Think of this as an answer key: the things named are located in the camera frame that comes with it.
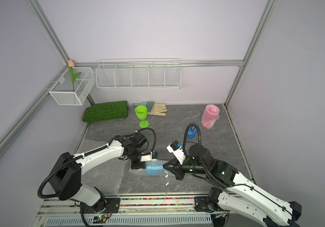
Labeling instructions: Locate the blue plastic wine glass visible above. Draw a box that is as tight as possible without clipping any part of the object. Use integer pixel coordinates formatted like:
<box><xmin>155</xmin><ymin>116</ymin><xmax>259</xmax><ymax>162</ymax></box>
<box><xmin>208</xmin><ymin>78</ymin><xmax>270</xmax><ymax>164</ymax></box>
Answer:
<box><xmin>146</xmin><ymin>161</ymin><xmax>166</xmax><ymax>176</ymax></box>

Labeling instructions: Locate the blue tape dispenser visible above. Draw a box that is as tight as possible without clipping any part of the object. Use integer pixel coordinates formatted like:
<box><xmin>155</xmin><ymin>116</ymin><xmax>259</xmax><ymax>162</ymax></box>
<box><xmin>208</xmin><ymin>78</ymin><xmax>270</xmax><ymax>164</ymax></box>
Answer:
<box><xmin>186</xmin><ymin>123</ymin><xmax>198</xmax><ymax>139</ymax></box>

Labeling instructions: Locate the pink plastic wine glass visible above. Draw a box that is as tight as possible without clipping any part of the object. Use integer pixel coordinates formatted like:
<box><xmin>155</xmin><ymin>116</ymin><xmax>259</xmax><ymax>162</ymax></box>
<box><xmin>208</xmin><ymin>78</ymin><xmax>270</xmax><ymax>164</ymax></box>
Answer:
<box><xmin>201</xmin><ymin>104</ymin><xmax>220</xmax><ymax>130</ymax></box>

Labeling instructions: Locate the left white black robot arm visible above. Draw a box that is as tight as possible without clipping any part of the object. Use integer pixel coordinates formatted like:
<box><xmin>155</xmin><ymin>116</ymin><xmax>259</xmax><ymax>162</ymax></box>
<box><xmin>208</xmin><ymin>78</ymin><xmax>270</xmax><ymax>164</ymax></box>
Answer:
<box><xmin>37</xmin><ymin>132</ymin><xmax>148</xmax><ymax>213</ymax></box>

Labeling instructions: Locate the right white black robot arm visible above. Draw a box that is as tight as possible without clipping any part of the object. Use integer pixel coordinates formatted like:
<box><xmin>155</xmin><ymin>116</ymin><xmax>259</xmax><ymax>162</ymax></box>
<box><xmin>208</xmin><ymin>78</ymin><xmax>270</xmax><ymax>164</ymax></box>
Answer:
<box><xmin>163</xmin><ymin>141</ymin><xmax>302</xmax><ymax>227</ymax></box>

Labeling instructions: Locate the bubble wrap sheet stack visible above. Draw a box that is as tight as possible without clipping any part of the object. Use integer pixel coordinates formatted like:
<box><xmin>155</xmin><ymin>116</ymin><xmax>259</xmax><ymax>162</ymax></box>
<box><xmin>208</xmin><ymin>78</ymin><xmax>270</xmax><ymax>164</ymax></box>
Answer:
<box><xmin>74</xmin><ymin>138</ymin><xmax>126</xmax><ymax>195</ymax></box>

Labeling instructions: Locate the green plastic wine glass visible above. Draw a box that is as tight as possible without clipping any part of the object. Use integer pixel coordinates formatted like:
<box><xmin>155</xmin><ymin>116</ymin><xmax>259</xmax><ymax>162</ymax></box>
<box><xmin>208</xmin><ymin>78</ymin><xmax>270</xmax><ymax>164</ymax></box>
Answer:
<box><xmin>135</xmin><ymin>106</ymin><xmax>149</xmax><ymax>128</ymax></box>

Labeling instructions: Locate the green artificial grass mat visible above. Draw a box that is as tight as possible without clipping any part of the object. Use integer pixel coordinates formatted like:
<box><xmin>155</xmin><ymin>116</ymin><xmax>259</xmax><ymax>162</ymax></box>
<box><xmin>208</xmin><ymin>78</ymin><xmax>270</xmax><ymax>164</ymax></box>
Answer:
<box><xmin>82</xmin><ymin>101</ymin><xmax>128</xmax><ymax>124</ymax></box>

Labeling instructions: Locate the beige cloth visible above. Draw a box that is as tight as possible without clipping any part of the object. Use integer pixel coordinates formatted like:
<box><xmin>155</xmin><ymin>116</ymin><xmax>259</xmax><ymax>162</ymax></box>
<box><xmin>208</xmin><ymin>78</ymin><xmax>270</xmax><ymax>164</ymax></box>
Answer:
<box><xmin>147</xmin><ymin>104</ymin><xmax>167</xmax><ymax>116</ymax></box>

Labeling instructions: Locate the artificial pink tulip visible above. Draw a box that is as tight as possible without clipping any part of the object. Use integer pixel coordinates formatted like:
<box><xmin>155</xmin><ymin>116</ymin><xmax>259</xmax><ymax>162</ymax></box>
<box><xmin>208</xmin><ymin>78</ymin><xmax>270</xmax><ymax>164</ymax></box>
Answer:
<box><xmin>68</xmin><ymin>60</ymin><xmax>81</xmax><ymax>92</ymax></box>

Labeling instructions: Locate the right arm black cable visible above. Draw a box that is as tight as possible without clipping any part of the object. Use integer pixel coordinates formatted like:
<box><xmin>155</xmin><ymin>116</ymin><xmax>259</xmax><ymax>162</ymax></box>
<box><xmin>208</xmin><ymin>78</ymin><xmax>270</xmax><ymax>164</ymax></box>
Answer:
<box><xmin>183</xmin><ymin>122</ymin><xmax>294</xmax><ymax>216</ymax></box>

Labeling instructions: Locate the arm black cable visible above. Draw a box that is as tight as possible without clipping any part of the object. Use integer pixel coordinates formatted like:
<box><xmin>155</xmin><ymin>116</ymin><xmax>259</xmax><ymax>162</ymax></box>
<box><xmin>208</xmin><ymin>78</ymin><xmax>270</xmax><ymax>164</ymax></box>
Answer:
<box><xmin>183</xmin><ymin>122</ymin><xmax>294</xmax><ymax>216</ymax></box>
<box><xmin>37</xmin><ymin>127</ymin><xmax>157</xmax><ymax>199</ymax></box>

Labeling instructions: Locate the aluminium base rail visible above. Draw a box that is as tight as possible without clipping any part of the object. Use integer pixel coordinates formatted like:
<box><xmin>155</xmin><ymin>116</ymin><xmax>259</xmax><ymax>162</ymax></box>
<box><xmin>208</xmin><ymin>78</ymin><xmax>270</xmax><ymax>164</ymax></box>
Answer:
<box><xmin>31</xmin><ymin>192</ymin><xmax>282</xmax><ymax>227</ymax></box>

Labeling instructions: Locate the long white wire shelf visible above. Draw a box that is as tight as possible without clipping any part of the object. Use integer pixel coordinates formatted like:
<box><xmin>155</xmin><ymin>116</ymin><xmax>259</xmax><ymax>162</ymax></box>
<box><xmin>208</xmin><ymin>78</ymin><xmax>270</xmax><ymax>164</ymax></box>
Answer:
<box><xmin>96</xmin><ymin>58</ymin><xmax>182</xmax><ymax>89</ymax></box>

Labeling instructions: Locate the small white wire basket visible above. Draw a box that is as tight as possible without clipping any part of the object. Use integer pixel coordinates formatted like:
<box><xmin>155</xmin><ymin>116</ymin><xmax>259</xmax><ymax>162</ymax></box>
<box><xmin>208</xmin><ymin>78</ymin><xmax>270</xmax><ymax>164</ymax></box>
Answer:
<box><xmin>49</xmin><ymin>67</ymin><xmax>96</xmax><ymax>106</ymax></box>

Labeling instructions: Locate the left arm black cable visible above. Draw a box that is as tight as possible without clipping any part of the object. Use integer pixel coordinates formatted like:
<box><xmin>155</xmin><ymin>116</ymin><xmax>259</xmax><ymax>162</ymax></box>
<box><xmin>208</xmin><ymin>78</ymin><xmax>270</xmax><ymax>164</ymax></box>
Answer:
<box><xmin>37</xmin><ymin>127</ymin><xmax>157</xmax><ymax>199</ymax></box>

